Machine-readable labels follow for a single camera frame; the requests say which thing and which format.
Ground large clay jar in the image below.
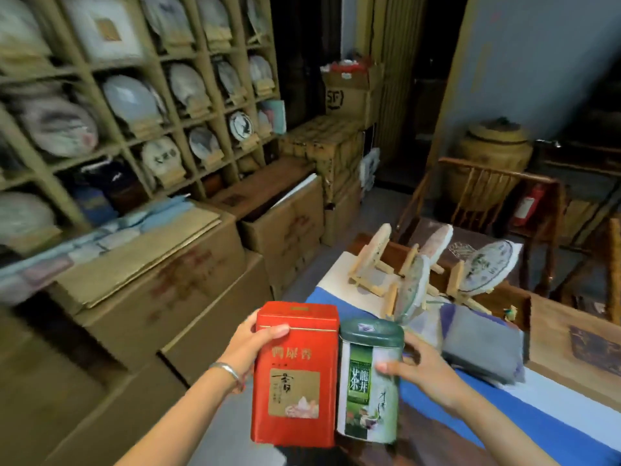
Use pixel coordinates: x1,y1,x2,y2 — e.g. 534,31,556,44
443,117,534,213

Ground large cardboard box red print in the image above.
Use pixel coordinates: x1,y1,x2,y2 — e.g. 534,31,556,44
48,203,247,370

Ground cardboard box black logo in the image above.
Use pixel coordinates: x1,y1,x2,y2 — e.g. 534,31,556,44
321,63,385,129

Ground dark carved tray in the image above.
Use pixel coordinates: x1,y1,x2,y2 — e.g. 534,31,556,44
570,326,621,378

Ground folded grey cloth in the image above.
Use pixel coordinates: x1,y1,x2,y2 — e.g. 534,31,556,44
441,305,528,385

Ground dark blue gift box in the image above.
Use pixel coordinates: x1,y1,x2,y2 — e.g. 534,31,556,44
72,159,148,225

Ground dark wooden chair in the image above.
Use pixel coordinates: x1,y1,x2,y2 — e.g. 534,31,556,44
553,216,621,327

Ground open cardboard box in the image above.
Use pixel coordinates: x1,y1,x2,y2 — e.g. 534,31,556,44
209,156,326,300

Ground green and white tea tin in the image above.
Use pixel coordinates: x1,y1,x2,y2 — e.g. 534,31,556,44
336,318,405,445

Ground person's left forearm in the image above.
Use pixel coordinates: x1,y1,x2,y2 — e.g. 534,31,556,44
115,368,243,466

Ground person's right hand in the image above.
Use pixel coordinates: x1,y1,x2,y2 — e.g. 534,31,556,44
376,330,469,418

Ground red fire extinguisher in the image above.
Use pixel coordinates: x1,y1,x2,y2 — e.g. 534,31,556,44
513,183,547,227

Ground wrapped round tea cake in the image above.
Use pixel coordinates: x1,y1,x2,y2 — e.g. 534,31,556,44
394,254,432,327
419,223,454,267
363,223,393,283

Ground tea cake green print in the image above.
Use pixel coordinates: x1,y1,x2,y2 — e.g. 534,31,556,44
458,239,524,294

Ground patterned yellow cardboard box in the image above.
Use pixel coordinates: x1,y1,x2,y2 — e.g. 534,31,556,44
278,115,365,205

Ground person's left hand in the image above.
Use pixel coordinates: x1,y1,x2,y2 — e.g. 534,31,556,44
217,309,291,395

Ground small wooden easel stand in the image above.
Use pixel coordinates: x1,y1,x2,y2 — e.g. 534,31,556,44
445,260,493,316
383,281,443,320
399,243,446,278
348,243,396,297

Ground red and white bags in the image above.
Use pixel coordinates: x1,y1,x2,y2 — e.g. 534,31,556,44
321,56,375,74

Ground teal paper box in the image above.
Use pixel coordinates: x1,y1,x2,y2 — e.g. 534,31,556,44
259,99,287,136

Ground white plastic bags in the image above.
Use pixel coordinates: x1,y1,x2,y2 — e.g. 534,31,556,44
359,147,382,194

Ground person's right forearm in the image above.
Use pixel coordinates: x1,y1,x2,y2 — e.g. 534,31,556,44
449,385,560,466

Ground silver bracelet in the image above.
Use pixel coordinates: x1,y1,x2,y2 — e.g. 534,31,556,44
209,362,246,392

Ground wooden grid shelf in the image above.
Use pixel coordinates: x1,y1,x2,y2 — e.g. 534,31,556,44
0,0,283,248

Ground wooden spindle chair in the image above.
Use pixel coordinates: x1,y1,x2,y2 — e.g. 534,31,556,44
395,156,567,299

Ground pile of pale blue packets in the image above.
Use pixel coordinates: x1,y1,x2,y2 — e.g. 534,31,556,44
0,196,196,307

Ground red tea tin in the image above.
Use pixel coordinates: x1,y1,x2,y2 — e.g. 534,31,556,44
250,301,340,449

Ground white paper sheet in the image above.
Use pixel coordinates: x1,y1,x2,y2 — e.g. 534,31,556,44
271,173,319,209

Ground plain brown cardboard box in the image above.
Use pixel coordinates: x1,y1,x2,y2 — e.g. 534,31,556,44
0,305,187,466
159,251,273,387

